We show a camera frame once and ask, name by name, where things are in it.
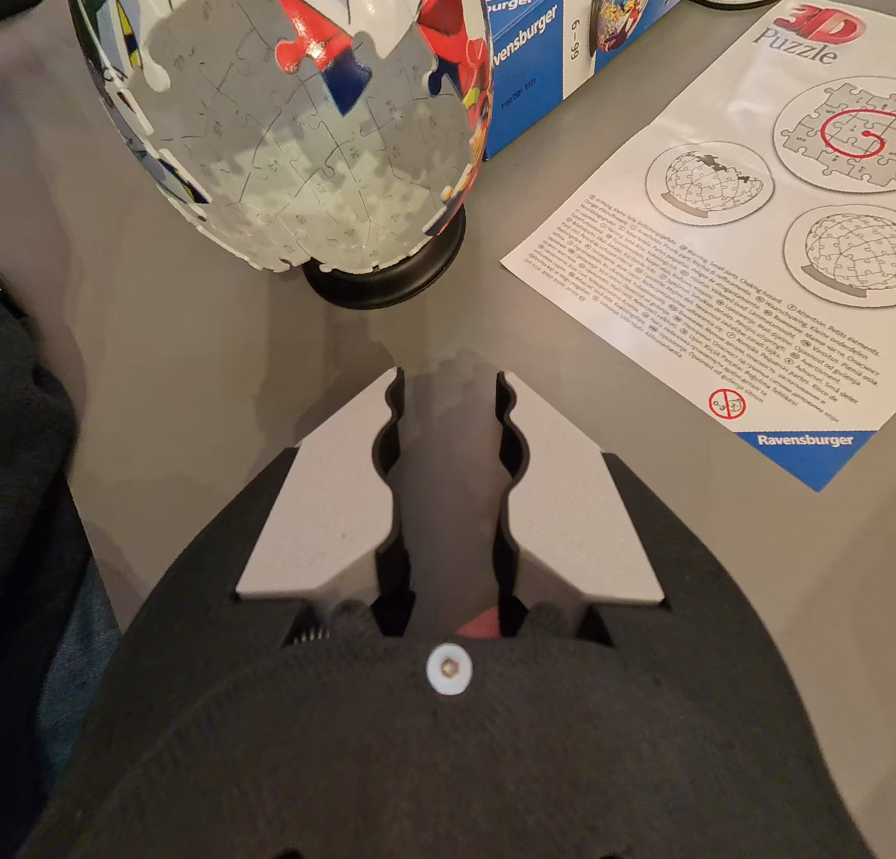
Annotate black ball stand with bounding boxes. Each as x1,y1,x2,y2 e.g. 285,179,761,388
302,204,468,310

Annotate colourful puzzle ball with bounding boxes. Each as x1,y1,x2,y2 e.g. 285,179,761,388
63,0,494,275

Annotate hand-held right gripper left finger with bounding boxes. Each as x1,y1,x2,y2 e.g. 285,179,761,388
234,366,420,637

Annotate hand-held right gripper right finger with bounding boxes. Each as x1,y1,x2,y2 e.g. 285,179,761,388
492,371,666,637

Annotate blue puzzle box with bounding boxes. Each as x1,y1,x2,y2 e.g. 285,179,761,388
479,0,722,161

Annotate white instruction sheet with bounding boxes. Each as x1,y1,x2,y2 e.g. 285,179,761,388
500,0,896,492

